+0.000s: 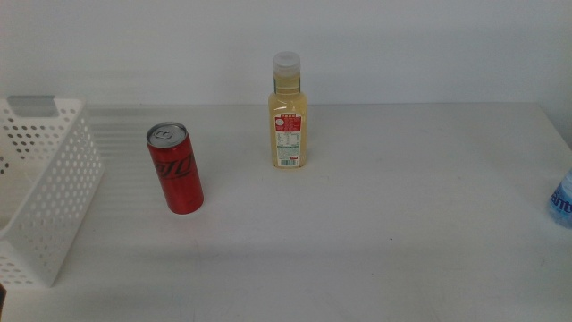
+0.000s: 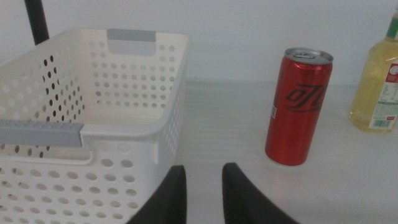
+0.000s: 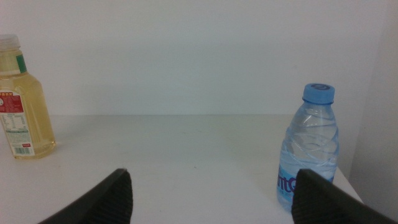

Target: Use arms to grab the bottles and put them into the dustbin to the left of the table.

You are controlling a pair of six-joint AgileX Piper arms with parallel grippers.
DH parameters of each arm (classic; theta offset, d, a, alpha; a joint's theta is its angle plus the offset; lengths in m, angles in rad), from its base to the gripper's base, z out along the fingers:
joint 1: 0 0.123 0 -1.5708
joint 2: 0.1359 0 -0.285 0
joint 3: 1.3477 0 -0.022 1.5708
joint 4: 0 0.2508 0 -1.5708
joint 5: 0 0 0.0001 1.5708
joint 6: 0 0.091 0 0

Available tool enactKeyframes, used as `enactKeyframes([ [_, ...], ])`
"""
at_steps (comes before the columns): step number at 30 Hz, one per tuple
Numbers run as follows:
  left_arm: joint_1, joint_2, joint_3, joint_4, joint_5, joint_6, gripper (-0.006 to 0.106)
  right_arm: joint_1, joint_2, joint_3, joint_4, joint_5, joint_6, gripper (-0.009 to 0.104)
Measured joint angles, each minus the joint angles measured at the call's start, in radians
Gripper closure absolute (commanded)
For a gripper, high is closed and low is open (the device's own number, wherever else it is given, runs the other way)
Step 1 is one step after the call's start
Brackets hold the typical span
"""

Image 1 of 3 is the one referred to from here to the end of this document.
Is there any yellow juice bottle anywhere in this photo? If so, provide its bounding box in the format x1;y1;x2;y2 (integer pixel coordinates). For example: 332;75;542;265
267;50;309;170

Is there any red soda can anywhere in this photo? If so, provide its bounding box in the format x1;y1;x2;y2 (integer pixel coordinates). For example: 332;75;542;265
146;122;206;216

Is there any blue-capped water bottle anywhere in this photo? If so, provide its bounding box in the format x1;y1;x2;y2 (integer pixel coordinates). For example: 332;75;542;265
548;167;572;230

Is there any white perforated plastic basket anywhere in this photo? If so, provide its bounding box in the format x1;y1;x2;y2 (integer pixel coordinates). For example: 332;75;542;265
0;95;105;288

